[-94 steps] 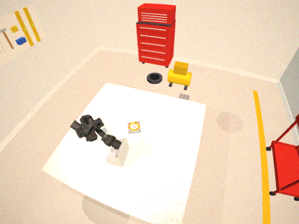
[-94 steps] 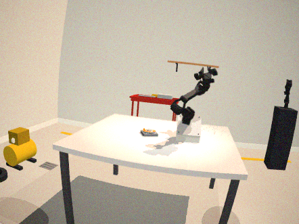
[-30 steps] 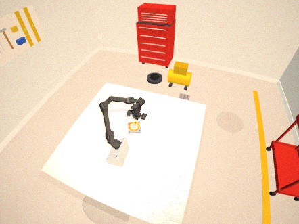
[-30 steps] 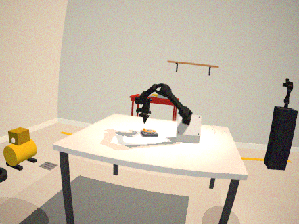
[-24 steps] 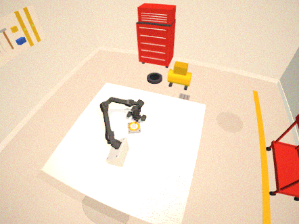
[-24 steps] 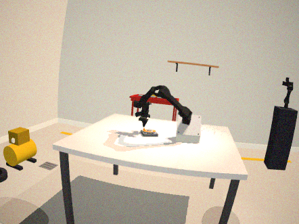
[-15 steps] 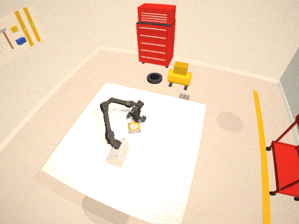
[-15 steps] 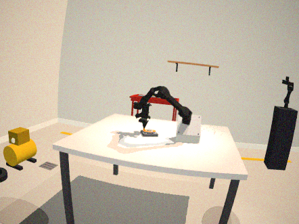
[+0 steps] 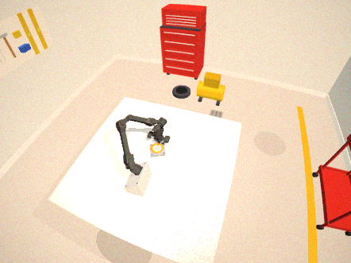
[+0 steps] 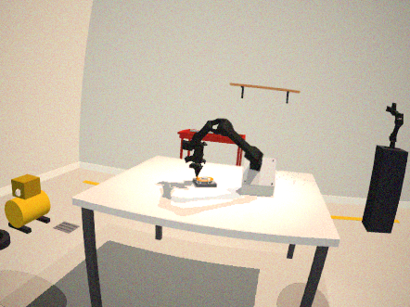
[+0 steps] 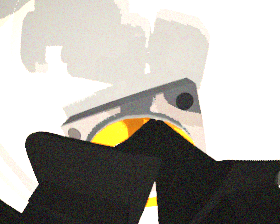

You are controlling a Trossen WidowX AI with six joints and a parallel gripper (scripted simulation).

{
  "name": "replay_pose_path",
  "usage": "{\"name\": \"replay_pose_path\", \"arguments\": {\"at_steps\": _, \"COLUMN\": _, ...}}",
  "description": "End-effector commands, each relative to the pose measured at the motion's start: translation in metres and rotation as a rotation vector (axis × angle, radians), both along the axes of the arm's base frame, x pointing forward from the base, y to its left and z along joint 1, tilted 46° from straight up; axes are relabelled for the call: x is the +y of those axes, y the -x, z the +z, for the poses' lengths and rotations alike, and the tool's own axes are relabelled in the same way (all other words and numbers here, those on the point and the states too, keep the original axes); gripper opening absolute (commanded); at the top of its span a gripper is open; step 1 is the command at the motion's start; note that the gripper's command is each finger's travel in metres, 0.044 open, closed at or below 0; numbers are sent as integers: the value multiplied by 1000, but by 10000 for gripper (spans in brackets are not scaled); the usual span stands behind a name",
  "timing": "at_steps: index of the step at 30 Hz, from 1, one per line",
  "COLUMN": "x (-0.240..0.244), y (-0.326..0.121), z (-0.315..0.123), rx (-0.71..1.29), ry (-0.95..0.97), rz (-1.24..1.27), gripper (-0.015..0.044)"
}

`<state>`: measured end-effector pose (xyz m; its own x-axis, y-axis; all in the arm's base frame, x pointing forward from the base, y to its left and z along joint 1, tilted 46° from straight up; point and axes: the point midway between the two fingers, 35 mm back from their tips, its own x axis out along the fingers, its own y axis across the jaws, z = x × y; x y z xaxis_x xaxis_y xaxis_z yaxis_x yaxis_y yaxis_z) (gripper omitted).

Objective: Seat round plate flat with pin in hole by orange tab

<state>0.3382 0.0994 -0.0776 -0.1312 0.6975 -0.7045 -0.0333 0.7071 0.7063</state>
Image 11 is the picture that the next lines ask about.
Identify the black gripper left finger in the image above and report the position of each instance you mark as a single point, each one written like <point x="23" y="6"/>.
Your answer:
<point x="125" y="172"/>

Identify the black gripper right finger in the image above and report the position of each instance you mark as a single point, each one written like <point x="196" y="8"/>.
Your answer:
<point x="190" y="183"/>

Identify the orange and yellow round plate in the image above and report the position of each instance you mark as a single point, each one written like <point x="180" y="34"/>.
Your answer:
<point x="115" y="132"/>

